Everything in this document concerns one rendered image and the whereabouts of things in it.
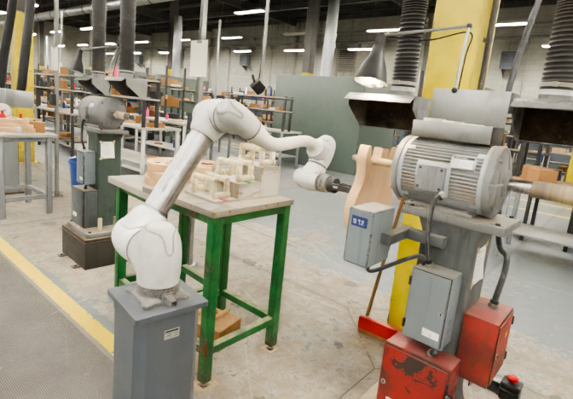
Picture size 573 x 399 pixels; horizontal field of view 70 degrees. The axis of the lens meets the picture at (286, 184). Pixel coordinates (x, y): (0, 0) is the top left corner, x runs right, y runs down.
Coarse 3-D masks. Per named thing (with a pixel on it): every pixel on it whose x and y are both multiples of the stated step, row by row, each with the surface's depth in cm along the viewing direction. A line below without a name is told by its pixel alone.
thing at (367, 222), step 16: (352, 208) 142; (368, 208) 143; (384, 208) 145; (352, 224) 143; (368, 224) 139; (384, 224) 144; (352, 240) 143; (368, 240) 139; (352, 256) 144; (368, 256) 140; (384, 256) 150; (416, 256) 147; (368, 272) 153
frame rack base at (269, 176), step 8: (256, 168) 227; (264, 168) 225; (272, 168) 230; (280, 168) 234; (256, 176) 228; (264, 176) 227; (272, 176) 231; (264, 184) 228; (272, 184) 232; (264, 192) 229; (272, 192) 234
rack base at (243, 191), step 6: (234, 180) 223; (252, 180) 228; (210, 186) 231; (222, 186) 223; (234, 186) 216; (240, 186) 215; (246, 186) 218; (252, 186) 221; (258, 186) 225; (234, 192) 216; (240, 192) 216; (246, 192) 219; (252, 192) 222; (258, 192) 226; (240, 198) 217; (246, 198) 220; (252, 198) 223; (258, 198) 227
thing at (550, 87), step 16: (560, 0) 132; (560, 16) 131; (560, 32) 131; (560, 48) 131; (544, 64) 137; (560, 64) 131; (544, 80) 136; (560, 80) 131; (544, 96) 135; (560, 96) 132
